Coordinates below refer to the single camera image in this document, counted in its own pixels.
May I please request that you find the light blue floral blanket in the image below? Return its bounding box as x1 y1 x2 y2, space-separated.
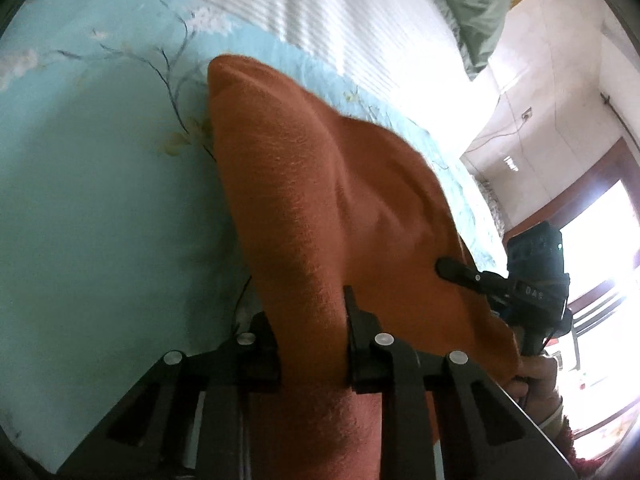
0 0 508 476

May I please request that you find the brown door frame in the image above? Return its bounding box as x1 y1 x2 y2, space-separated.
500 137 640 271

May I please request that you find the black wall pipe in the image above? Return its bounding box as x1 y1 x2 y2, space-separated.
599 91 640 148

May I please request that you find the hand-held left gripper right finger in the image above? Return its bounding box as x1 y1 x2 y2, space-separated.
342 285 578 480

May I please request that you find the thin wall cable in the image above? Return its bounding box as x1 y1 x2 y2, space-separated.
469 117 526 155

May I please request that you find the grey patterned cloth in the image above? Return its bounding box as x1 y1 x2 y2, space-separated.
477 177 508 233

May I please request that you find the green pillow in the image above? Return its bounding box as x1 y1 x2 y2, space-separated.
405 0 511 78

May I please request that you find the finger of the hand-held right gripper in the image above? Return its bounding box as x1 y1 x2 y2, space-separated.
435 257 514 306

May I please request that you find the dark metal rack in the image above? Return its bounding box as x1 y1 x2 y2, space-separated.
565 280 632 367

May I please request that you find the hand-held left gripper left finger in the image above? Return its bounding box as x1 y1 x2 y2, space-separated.
52 310 281 480

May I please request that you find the orange knit sweater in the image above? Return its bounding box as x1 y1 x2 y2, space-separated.
206 54 523 480

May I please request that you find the white striped duvet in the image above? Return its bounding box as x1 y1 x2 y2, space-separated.
115 0 501 161

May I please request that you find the person's right hand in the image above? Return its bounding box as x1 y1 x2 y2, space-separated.
505 352 564 426

